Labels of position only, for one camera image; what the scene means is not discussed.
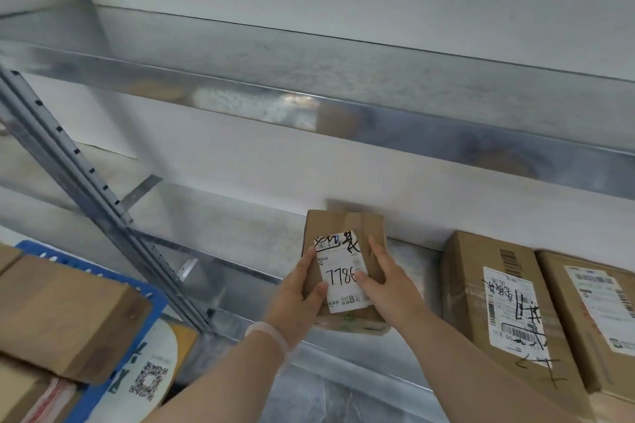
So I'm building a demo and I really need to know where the yellow printed cardboard box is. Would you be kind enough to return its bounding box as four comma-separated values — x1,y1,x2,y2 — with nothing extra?
94,318,199,423

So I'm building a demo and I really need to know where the person's right hand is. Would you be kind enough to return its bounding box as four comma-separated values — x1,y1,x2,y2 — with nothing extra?
355,235,433,332

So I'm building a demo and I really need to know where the person's left forearm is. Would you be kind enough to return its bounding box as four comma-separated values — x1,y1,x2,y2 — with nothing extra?
158,333,291,423

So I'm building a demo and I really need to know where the metal shelving rack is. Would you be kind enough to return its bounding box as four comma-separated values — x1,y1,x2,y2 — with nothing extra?
0,3,635,423

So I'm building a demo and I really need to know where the translucent white bracelet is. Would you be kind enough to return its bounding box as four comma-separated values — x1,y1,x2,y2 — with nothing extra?
243,321,291,364

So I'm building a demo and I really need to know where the cardboard box with white label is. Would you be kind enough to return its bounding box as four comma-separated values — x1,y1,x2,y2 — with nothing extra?
535,250,635,397

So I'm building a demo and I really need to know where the person's right forearm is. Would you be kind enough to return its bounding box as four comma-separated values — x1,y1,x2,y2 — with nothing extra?
394,311,572,423

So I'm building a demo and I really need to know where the large brown box printed square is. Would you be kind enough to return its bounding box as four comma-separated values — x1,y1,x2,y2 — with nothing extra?
0,241,23,275

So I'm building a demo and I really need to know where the taped box marked 7786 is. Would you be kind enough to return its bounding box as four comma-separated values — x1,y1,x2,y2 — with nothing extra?
301,209,393,337

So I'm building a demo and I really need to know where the box with scribbled label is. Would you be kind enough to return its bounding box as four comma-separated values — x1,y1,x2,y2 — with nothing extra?
440,231,596,421

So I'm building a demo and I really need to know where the person's left hand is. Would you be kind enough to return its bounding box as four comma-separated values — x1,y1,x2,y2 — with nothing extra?
263,244,329,352

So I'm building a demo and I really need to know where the blue perforated cart platform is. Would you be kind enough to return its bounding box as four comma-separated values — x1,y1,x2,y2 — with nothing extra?
15,239,169,423

